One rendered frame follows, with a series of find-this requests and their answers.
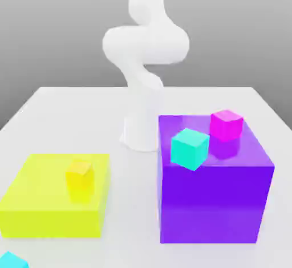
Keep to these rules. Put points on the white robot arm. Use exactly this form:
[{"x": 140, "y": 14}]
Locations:
[{"x": 146, "y": 44}]

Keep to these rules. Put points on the small turquoise cube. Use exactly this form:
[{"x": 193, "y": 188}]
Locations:
[{"x": 188, "y": 150}]

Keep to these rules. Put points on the small magenta cube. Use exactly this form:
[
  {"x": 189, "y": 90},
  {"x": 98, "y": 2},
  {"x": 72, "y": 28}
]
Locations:
[{"x": 224, "y": 126}]

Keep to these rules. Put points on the small yellow cube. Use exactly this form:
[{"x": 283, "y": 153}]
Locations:
[{"x": 79, "y": 181}]

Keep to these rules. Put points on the small cyan cube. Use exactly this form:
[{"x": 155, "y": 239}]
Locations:
[{"x": 11, "y": 261}]

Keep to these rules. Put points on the large purple box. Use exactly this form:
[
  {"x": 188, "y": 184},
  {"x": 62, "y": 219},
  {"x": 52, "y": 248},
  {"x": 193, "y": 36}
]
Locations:
[{"x": 214, "y": 199}]

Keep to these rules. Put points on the large yellow-green box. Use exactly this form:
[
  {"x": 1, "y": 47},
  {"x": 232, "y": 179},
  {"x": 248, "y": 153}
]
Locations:
[{"x": 41, "y": 204}]

